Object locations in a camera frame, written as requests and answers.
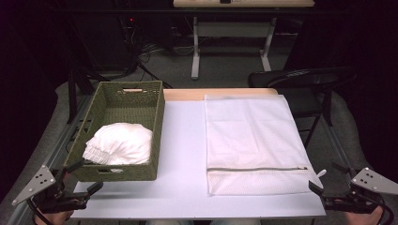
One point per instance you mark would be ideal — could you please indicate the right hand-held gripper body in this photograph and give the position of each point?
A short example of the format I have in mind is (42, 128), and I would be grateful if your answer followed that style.
(350, 201)

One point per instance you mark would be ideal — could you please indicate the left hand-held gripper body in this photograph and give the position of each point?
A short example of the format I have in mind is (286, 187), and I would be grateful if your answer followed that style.
(59, 200)

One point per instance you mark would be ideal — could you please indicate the white garment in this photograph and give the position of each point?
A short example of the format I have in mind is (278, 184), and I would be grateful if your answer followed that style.
(122, 143)

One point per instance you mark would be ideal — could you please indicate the green woven basket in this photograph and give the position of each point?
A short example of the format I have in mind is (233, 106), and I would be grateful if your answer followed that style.
(131, 112)

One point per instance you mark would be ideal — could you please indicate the white mesh laundry bag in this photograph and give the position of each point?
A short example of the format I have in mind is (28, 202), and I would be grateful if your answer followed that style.
(250, 131)

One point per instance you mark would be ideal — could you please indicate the person's left hand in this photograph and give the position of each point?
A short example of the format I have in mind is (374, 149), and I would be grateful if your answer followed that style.
(53, 218)

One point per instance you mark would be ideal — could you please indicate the person's right hand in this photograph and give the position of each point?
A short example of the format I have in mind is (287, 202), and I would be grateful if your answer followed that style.
(366, 219)

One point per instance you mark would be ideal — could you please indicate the black metal stand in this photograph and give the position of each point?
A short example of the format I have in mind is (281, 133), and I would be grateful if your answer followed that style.
(72, 97)

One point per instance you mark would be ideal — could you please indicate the black folding chair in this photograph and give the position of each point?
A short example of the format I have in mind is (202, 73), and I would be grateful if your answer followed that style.
(300, 78)

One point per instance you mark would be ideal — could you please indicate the black device with red light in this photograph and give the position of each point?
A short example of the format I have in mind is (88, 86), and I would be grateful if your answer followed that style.
(131, 20)

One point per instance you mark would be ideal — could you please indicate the desk with white legs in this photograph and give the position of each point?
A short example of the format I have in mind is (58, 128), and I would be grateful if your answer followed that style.
(231, 29)

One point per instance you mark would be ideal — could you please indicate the small black device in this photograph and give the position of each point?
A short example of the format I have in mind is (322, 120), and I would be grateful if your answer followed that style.
(225, 1)

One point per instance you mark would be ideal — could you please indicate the grey metal rail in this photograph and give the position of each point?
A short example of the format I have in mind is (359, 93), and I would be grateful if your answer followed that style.
(47, 165)
(341, 150)

